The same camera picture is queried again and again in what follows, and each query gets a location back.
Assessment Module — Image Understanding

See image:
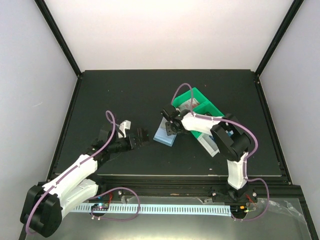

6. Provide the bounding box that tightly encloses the blue leather card holder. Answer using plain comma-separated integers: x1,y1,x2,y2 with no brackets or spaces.
153,117,177,147

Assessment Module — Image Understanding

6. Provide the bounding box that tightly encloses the white slotted cable duct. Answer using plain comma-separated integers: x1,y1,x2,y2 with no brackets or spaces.
72,203,232,217

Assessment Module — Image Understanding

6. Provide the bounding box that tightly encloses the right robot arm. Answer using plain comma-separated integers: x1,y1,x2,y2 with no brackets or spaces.
161,104,251,202

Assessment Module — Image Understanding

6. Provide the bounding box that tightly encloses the green plastic bin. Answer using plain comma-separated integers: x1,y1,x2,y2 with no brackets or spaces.
172,87,224,117

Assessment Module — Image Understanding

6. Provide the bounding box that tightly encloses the white plastic bin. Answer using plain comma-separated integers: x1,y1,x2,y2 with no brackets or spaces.
197,133,220,158

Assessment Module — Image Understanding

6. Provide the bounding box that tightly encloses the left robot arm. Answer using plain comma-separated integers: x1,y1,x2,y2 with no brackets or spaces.
20,122,149,238

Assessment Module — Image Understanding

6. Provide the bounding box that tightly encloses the red white card stack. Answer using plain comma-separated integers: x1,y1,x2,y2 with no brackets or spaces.
177,98,200,111

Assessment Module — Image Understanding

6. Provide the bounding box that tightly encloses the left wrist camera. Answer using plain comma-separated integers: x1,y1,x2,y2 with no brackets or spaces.
117,120,131,139

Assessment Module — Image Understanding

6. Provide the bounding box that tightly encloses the black aluminium frame rail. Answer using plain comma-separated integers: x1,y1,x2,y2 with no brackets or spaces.
85,173,303,202

